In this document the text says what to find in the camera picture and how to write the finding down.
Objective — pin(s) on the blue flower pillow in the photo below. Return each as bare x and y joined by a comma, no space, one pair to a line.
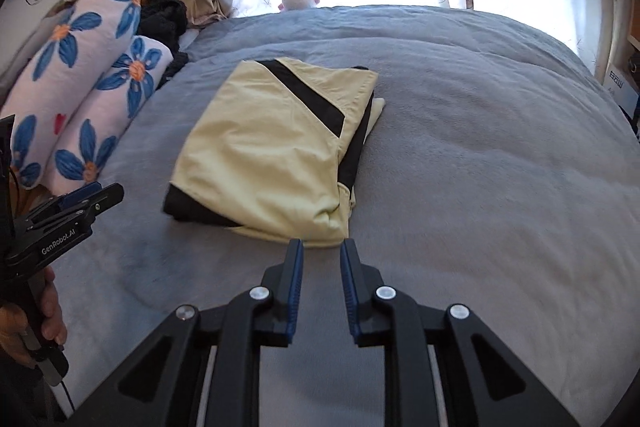
90,139
83,44

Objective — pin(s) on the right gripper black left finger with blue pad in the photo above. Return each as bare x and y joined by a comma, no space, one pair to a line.
203,365

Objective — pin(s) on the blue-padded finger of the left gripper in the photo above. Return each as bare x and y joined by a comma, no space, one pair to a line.
76,197

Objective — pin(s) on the dark clothes pile by pillows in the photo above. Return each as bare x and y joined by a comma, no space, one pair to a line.
165,21

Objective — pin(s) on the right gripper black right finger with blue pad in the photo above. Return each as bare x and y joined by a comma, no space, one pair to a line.
441,367

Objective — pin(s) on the grey bed blanket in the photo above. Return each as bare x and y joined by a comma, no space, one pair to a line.
500,175

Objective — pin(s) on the lower blue flower pillow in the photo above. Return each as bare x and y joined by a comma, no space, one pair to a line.
90,139

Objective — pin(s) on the upper blue flower pillow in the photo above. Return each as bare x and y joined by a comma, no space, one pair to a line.
83,44

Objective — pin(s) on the yellow and black hooded jacket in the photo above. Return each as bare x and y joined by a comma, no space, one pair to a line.
275,154

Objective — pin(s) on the white blue box by bed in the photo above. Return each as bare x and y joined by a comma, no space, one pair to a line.
620,87

